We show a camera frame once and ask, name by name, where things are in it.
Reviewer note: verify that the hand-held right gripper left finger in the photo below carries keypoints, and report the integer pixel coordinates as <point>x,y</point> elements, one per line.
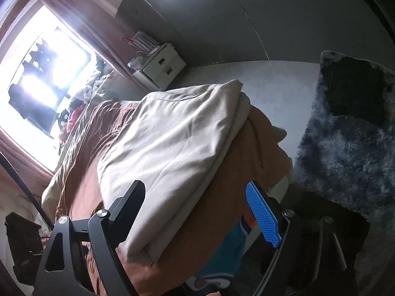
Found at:
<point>123,209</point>

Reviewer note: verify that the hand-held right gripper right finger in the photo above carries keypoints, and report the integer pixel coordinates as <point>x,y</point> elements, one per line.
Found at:
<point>264,215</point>

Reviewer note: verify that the beige zip jacket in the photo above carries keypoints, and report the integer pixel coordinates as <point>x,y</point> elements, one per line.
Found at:
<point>172,148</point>

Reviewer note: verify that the pile of clothes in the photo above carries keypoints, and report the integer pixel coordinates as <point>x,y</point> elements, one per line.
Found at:
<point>92,86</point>

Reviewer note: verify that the teal cartoon printed sheet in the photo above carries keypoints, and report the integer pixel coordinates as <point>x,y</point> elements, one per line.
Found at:
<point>225,246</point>

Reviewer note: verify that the dark cloth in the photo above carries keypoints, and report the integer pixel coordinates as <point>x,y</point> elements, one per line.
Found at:
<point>311,197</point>

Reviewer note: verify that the bed with brown sheet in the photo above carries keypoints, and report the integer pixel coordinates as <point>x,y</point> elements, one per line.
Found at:
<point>265,154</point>

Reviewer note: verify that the beige brown duvet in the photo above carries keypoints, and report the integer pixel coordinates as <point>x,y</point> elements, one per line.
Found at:
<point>51,188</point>

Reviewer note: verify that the shaggy blue grey rug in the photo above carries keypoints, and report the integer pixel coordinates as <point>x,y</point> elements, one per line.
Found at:
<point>339,166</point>

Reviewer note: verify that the pink curtain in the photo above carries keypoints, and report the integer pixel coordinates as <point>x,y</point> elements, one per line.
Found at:
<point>34,175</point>
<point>101,27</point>

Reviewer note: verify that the pink cloth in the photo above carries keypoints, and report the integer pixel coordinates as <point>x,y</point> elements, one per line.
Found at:
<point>75,115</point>

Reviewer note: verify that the black bag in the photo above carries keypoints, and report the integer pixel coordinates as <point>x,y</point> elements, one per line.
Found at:
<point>21,246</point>

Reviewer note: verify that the black plush toy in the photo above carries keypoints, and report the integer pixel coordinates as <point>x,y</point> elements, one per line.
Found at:
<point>64,116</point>

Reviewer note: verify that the white nightstand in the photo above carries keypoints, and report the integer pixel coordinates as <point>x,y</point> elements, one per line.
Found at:
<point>160,67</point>

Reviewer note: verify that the small lidded container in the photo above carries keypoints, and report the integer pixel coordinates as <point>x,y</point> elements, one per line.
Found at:
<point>136,62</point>

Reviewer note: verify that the black cloth on rug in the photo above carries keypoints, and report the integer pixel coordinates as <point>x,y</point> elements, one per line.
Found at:
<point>351,92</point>

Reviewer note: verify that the bright window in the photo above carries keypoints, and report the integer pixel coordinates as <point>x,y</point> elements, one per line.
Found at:
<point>61,55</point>

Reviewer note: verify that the white pink rack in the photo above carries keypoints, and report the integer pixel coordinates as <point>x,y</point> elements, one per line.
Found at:
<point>142,41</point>

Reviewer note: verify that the grey wardrobe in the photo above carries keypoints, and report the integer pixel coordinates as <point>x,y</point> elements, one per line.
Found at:
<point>216,21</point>

